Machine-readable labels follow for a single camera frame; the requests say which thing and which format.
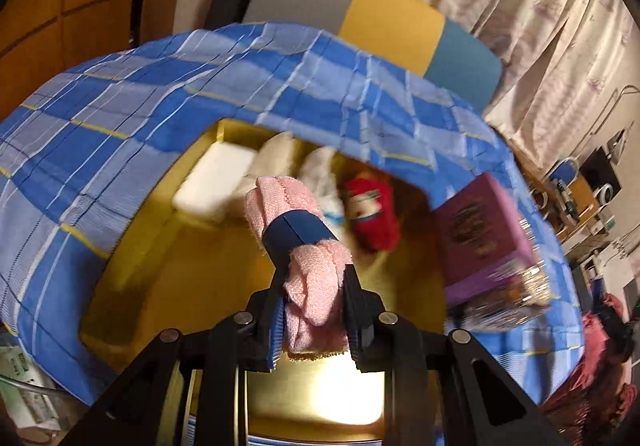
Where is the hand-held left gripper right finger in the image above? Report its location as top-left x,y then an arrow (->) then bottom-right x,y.
342,263 -> 567,446

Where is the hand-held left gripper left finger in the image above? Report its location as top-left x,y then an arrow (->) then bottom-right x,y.
59,270 -> 289,446

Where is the pink towel with navy band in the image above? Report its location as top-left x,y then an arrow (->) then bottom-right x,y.
244,175 -> 354,360

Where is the gold metal tin tray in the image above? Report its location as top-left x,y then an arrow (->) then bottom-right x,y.
79,118 -> 447,443

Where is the red plush toy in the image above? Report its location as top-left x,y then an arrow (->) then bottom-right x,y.
342,176 -> 402,253

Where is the white sock with blue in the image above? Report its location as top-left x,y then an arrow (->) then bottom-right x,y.
299,146 -> 347,238

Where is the white pad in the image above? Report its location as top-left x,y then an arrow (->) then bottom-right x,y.
172,141 -> 257,223

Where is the cream white cloth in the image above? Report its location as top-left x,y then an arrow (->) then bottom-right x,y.
239,131 -> 302,198

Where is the ornate silver tissue box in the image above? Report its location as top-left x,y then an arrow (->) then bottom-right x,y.
447,263 -> 553,329

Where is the purple cardboard box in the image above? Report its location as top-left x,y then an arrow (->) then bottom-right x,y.
434,173 -> 542,308

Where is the wooden desk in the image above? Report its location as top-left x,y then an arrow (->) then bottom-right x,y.
520,165 -> 622,248

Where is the red patterned cloth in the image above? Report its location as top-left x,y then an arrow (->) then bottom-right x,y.
544,295 -> 640,433

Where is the blue plaid tablecloth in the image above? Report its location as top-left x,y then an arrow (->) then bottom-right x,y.
0,21 -> 587,408

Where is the green plastic packet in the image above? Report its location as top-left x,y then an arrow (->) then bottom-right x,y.
0,345 -> 58,428

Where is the small blue chair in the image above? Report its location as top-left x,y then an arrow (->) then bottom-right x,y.
546,157 -> 582,188

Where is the black monitor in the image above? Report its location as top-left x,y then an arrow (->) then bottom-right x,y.
579,147 -> 622,193

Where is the grey yellow blue chair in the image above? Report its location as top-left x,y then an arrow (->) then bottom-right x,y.
242,0 -> 504,115

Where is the white metal pole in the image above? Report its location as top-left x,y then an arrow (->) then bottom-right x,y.
582,85 -> 640,149

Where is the pale printed curtain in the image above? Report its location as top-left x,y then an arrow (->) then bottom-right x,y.
392,0 -> 637,168

